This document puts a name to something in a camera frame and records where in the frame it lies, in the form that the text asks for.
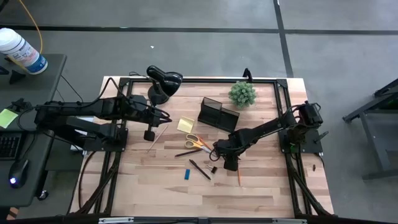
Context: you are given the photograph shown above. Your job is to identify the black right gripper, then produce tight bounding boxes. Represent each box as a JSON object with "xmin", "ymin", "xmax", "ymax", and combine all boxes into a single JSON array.
[{"xmin": 210, "ymin": 133, "xmax": 243, "ymax": 172}]

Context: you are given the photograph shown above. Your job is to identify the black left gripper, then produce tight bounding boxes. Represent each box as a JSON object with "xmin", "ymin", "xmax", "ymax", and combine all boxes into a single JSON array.
[{"xmin": 138, "ymin": 98, "xmax": 173, "ymax": 142}]

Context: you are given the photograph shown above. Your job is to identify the yellow handled scissors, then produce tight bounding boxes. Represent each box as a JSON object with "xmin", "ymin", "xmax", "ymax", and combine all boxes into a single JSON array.
[{"xmin": 184, "ymin": 133, "xmax": 217, "ymax": 156}]

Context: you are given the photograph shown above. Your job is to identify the yellow sticky note pad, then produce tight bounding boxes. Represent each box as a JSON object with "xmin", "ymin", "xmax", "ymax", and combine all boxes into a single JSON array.
[{"xmin": 177, "ymin": 116, "xmax": 195, "ymax": 134}]

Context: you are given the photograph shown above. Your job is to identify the light wooden pencil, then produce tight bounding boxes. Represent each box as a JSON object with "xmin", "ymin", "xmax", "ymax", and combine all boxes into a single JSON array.
[{"xmin": 146, "ymin": 124, "xmax": 169, "ymax": 154}]

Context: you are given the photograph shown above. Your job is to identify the black pen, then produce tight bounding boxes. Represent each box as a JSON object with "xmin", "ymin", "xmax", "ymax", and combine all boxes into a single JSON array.
[{"xmin": 188, "ymin": 159, "xmax": 212, "ymax": 180}]

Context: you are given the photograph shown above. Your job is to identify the dark brown pencil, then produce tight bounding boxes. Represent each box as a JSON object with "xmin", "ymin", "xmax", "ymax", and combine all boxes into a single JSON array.
[{"xmin": 174, "ymin": 148, "xmax": 203, "ymax": 157}]

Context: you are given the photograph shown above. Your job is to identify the black mesh desk organizer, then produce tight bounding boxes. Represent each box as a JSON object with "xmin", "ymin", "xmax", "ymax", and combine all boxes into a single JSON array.
[{"xmin": 197, "ymin": 96, "xmax": 241, "ymax": 134}]

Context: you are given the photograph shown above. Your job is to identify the black desk lamp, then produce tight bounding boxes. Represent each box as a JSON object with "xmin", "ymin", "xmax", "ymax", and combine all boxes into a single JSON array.
[{"xmin": 146, "ymin": 65, "xmax": 184, "ymax": 106}]

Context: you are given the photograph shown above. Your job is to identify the green artificial plant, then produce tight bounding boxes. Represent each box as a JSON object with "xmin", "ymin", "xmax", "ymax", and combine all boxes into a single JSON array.
[{"xmin": 228, "ymin": 80, "xmax": 257, "ymax": 109}]

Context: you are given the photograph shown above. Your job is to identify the white box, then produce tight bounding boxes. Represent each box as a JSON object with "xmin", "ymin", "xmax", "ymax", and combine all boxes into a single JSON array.
[{"xmin": 70, "ymin": 116, "xmax": 96, "ymax": 152}]

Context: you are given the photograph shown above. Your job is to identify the black crossbar with silver brackets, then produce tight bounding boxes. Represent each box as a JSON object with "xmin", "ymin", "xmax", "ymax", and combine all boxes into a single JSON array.
[{"xmin": 6, "ymin": 214, "xmax": 398, "ymax": 224}]

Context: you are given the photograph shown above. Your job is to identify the black side desk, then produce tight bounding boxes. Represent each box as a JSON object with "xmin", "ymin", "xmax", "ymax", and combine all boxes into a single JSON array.
[{"xmin": 0, "ymin": 53, "xmax": 68, "ymax": 133}]

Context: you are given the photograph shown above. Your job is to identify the small black plastic part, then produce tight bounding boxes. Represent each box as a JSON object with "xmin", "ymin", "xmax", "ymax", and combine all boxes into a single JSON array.
[{"xmin": 11, "ymin": 98, "xmax": 34, "ymax": 113}]

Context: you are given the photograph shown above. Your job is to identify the black keyboard shelf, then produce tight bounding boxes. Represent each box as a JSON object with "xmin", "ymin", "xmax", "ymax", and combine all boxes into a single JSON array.
[{"xmin": 0, "ymin": 129, "xmax": 55, "ymax": 208}]

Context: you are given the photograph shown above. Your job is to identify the black computer mouse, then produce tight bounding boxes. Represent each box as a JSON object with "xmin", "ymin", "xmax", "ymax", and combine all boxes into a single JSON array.
[{"xmin": 7, "ymin": 159, "xmax": 30, "ymax": 189}]

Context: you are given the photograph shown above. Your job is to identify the dark grey metal cart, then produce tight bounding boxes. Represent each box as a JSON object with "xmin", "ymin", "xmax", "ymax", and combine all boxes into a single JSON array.
[{"xmin": 341, "ymin": 77, "xmax": 398, "ymax": 181}]

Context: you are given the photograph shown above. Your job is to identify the black keyboard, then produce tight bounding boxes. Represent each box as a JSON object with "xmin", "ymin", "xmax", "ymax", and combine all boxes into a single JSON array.
[{"xmin": 0, "ymin": 133, "xmax": 22, "ymax": 161}]

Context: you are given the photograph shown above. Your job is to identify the green sticky note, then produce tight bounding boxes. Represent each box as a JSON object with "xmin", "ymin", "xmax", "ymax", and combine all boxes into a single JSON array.
[{"xmin": 0, "ymin": 108, "xmax": 19, "ymax": 129}]

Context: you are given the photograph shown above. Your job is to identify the white wipes canister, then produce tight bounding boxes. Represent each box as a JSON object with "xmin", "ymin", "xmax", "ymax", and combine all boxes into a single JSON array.
[{"xmin": 0, "ymin": 27, "xmax": 49, "ymax": 75}]

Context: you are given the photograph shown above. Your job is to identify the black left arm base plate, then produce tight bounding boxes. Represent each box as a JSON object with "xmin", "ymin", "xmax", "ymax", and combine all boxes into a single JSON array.
[{"xmin": 82, "ymin": 127, "xmax": 129, "ymax": 152}]

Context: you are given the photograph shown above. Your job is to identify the black aluminium table frame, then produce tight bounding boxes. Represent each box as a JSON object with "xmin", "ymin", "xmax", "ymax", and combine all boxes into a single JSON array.
[{"xmin": 68, "ymin": 77, "xmax": 335, "ymax": 218}]

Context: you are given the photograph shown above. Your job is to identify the small black mount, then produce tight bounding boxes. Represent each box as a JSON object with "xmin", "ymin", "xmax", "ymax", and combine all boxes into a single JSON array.
[{"xmin": 242, "ymin": 67, "xmax": 254, "ymax": 83}]

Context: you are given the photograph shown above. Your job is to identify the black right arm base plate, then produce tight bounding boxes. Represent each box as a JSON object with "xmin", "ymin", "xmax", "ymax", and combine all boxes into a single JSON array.
[{"xmin": 278, "ymin": 128, "xmax": 330, "ymax": 154}]

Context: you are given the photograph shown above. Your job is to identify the thick black cable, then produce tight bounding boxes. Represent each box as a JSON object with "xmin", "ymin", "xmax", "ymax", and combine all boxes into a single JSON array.
[{"xmin": 77, "ymin": 151, "xmax": 98, "ymax": 210}]

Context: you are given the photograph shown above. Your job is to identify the yellow cable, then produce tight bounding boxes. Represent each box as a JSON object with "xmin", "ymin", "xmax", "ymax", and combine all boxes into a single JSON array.
[{"xmin": 6, "ymin": 0, "xmax": 44, "ymax": 74}]

